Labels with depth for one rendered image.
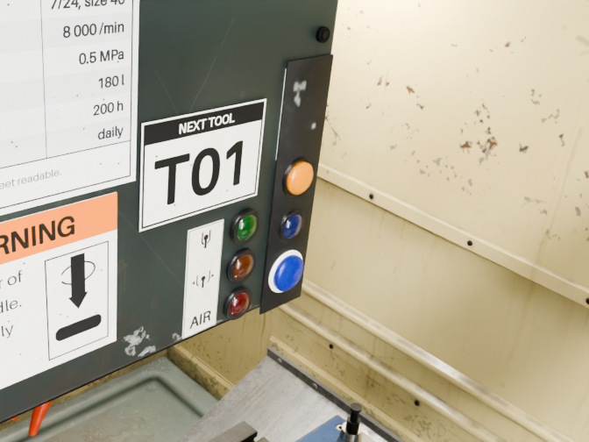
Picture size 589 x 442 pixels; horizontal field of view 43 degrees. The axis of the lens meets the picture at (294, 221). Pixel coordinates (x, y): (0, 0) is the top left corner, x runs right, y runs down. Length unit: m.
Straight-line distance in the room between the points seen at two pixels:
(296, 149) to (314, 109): 0.03
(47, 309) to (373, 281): 1.11
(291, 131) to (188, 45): 0.12
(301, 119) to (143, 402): 1.62
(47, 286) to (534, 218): 0.95
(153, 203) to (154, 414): 1.61
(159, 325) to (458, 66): 0.88
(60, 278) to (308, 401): 1.32
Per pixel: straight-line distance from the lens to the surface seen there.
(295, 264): 0.58
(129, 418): 2.05
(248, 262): 0.54
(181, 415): 2.06
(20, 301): 0.45
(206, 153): 0.48
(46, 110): 0.41
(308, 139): 0.54
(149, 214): 0.47
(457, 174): 1.33
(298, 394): 1.75
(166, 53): 0.44
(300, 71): 0.52
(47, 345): 0.47
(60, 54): 0.40
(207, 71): 0.46
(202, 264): 0.52
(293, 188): 0.54
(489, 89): 1.27
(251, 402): 1.77
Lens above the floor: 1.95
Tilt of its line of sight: 27 degrees down
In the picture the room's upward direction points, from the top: 7 degrees clockwise
